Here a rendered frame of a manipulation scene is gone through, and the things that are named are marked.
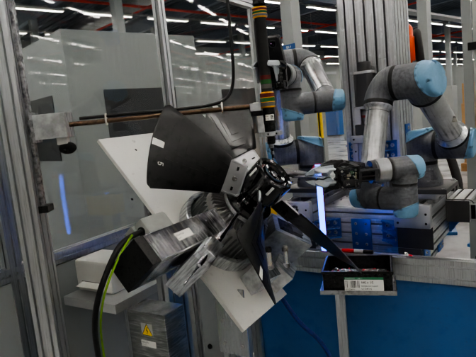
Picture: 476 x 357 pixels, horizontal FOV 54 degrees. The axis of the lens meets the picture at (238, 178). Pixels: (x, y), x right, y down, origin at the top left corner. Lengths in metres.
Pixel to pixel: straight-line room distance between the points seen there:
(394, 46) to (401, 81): 0.61
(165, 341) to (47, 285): 0.38
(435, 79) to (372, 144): 0.28
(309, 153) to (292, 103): 0.57
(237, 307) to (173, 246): 0.29
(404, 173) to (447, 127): 0.37
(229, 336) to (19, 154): 0.78
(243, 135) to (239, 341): 0.60
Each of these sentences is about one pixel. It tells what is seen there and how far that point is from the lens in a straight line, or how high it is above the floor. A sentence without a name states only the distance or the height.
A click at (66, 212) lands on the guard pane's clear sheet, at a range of 1.73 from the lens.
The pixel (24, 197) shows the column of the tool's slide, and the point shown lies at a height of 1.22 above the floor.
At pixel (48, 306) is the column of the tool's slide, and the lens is 1.51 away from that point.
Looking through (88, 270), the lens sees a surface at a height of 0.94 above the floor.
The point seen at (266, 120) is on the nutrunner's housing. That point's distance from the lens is 1.37.
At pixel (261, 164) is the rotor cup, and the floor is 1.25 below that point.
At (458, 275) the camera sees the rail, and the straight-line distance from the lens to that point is 1.68.
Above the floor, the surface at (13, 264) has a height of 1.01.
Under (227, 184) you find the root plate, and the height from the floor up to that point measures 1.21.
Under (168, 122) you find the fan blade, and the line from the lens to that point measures 1.18.
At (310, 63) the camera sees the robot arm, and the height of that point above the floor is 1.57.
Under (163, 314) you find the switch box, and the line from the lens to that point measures 1.43.
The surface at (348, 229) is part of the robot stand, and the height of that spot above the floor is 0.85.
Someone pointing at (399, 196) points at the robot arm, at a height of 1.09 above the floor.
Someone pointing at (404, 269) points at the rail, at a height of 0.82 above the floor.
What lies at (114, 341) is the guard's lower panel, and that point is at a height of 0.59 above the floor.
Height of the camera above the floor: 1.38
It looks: 7 degrees down
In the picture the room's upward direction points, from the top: 6 degrees counter-clockwise
